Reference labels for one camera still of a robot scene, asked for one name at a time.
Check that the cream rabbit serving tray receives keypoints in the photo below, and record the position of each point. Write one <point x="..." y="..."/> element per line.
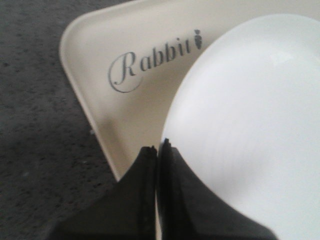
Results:
<point x="126" y="63"/>

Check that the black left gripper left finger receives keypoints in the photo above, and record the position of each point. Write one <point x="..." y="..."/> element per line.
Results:
<point x="127" y="212"/>

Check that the white round plate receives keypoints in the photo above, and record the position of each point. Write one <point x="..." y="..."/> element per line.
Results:
<point x="246" y="119"/>

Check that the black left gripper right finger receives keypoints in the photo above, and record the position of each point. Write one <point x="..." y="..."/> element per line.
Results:
<point x="189" y="210"/>

